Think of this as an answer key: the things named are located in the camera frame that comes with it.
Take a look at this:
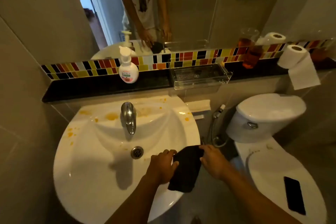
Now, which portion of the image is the person's right hand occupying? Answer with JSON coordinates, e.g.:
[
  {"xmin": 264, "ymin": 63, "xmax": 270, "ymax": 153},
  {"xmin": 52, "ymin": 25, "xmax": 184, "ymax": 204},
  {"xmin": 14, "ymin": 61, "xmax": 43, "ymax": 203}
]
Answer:
[{"xmin": 199, "ymin": 145, "xmax": 232, "ymax": 180}]

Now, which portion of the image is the clear plastic soap tray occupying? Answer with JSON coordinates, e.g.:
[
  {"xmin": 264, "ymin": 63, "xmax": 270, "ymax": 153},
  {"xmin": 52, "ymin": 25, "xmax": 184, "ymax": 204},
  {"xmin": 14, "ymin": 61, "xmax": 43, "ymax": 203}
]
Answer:
[{"xmin": 169, "ymin": 63, "xmax": 233, "ymax": 90}]

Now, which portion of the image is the white toilet paper roll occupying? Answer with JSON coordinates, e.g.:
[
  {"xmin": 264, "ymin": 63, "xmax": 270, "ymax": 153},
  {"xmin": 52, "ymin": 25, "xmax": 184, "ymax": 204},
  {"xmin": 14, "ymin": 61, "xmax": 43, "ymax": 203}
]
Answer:
[{"xmin": 277, "ymin": 44, "xmax": 321, "ymax": 90}]

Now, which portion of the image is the white folded cloth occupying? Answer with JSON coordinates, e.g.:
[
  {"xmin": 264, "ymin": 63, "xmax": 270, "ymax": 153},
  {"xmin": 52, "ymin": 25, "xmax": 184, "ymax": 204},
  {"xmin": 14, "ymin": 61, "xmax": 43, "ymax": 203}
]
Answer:
[{"xmin": 185, "ymin": 99, "xmax": 211, "ymax": 113}]

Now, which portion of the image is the colourful mosaic tile strip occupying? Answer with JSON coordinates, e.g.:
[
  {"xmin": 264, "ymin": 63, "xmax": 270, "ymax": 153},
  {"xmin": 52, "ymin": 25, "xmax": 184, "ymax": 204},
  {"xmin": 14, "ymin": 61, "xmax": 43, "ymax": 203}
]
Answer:
[{"xmin": 41, "ymin": 39, "xmax": 335, "ymax": 80}]

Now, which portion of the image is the chrome faucet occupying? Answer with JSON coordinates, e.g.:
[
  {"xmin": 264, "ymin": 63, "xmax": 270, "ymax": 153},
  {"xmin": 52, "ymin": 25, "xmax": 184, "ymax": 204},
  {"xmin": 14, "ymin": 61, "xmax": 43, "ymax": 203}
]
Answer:
[{"xmin": 121, "ymin": 102, "xmax": 137, "ymax": 135}]

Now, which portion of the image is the white pump soap bottle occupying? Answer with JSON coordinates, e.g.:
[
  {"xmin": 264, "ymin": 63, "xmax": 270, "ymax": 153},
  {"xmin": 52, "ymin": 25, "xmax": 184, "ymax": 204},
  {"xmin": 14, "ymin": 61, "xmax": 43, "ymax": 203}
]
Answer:
[{"xmin": 118, "ymin": 45, "xmax": 139, "ymax": 84}]

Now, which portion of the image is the white ceramic sink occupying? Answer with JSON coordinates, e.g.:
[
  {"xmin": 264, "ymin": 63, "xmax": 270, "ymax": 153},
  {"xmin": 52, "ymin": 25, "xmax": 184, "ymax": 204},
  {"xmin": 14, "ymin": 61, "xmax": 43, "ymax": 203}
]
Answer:
[{"xmin": 53, "ymin": 96, "xmax": 201, "ymax": 224}]

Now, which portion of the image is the person's left forearm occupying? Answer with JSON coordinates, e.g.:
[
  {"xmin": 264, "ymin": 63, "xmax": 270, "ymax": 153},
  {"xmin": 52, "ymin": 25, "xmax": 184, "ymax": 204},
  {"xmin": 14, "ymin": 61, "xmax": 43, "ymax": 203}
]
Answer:
[{"xmin": 105, "ymin": 171, "xmax": 164, "ymax": 224}]

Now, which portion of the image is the chrome bidet sprayer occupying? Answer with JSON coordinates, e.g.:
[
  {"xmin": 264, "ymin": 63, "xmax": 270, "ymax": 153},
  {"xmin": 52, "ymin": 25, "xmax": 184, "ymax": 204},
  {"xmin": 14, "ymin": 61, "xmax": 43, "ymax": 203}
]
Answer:
[{"xmin": 209, "ymin": 104, "xmax": 229, "ymax": 148}]

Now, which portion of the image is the orange liquid glass bottle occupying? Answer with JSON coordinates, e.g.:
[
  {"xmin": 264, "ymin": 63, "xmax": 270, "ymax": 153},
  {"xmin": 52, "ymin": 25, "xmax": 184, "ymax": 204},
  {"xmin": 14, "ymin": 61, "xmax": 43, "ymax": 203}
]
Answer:
[{"xmin": 242, "ymin": 41, "xmax": 263, "ymax": 69}]

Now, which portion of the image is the white toilet tank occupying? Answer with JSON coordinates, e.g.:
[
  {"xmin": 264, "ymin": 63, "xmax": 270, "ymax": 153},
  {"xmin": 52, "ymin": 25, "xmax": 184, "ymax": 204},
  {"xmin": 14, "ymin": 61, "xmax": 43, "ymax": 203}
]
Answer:
[{"xmin": 226, "ymin": 93, "xmax": 307, "ymax": 144}]

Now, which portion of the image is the chrome sink drain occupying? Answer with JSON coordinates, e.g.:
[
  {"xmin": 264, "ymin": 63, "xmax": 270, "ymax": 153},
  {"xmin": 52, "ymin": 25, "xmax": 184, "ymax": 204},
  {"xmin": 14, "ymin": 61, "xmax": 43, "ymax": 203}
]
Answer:
[{"xmin": 130, "ymin": 146, "xmax": 144, "ymax": 160}]

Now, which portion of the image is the white toilet seat lid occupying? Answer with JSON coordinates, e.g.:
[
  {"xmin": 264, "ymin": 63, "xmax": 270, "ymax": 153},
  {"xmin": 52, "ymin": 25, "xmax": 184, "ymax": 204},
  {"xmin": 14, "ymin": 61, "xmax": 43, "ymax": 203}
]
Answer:
[{"xmin": 234, "ymin": 137, "xmax": 327, "ymax": 224}]

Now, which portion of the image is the black smartphone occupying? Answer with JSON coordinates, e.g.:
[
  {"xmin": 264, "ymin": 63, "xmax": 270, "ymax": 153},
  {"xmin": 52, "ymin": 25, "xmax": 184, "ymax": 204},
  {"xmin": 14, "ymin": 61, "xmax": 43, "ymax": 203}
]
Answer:
[{"xmin": 283, "ymin": 176, "xmax": 306, "ymax": 216}]

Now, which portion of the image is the black cleaning cloth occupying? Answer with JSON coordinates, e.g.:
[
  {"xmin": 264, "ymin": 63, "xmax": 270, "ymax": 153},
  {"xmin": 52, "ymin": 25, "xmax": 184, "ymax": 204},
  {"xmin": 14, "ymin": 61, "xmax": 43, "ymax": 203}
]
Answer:
[{"xmin": 167, "ymin": 145, "xmax": 205, "ymax": 193}]

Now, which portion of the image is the black stone ledge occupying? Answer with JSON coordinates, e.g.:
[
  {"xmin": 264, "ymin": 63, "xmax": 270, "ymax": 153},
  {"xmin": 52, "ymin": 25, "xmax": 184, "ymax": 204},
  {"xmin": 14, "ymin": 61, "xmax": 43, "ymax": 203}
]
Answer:
[{"xmin": 41, "ymin": 58, "xmax": 336, "ymax": 103}]

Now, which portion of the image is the person's right forearm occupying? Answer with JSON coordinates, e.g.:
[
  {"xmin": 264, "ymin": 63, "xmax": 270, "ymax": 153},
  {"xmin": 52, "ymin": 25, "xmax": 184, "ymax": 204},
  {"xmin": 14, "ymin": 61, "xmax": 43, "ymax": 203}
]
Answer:
[{"xmin": 216, "ymin": 165, "xmax": 302, "ymax": 224}]

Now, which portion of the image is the person's left hand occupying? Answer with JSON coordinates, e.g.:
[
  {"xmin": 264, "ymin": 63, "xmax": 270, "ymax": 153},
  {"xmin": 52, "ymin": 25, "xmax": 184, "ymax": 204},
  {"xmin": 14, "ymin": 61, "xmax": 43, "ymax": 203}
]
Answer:
[{"xmin": 146, "ymin": 149, "xmax": 179, "ymax": 185}]

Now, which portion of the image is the wall mirror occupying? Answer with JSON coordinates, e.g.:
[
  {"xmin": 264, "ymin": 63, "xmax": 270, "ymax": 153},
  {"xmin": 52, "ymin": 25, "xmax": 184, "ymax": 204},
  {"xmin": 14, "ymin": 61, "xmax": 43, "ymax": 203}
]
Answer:
[{"xmin": 67, "ymin": 0, "xmax": 292, "ymax": 60}]

